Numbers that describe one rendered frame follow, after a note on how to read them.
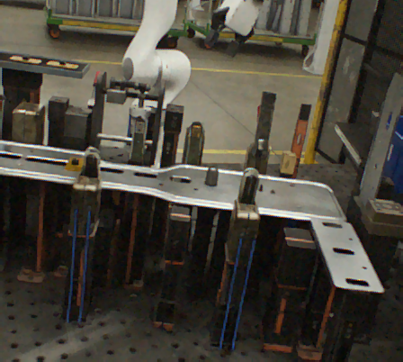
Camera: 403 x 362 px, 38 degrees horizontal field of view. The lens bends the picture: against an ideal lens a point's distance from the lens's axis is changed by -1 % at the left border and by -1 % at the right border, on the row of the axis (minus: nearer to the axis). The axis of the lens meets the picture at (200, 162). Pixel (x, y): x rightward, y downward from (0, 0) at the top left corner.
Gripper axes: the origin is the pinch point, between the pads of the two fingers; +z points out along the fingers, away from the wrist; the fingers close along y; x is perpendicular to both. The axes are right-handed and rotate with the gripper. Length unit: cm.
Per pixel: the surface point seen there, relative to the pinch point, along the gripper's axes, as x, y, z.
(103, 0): -576, -404, 70
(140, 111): -9.6, 4.5, 25.8
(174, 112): -3.2, -0.7, 21.3
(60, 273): 5, 17, 70
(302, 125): 21.0, -20.6, 7.0
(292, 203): 36.9, -9.3, 22.6
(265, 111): 13.3, -13.4, 8.6
